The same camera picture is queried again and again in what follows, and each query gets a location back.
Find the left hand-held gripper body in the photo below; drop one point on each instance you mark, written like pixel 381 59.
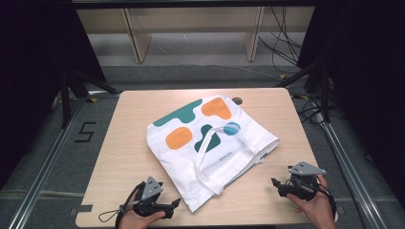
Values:
pixel 150 191

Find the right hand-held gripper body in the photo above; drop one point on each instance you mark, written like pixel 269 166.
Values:
pixel 304 178

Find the white tote bag coloured shapes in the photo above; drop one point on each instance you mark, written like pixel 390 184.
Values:
pixel 187 159

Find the person's left hand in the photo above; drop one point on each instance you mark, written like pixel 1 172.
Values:
pixel 140 220

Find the person's right hand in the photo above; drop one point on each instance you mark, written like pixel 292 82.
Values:
pixel 315 211

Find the grey tape strip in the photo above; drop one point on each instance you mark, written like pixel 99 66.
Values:
pixel 83 208

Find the dark round table grommet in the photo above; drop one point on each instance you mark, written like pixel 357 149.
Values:
pixel 237 100

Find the black metal stand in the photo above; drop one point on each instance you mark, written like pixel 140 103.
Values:
pixel 321 86
pixel 68 95

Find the black curtain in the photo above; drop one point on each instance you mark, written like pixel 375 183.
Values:
pixel 38 63
pixel 366 79

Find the light wooden shelf unit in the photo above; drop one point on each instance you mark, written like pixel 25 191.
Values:
pixel 191 28

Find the silver metal frame rail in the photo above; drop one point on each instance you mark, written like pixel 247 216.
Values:
pixel 44 165
pixel 350 171

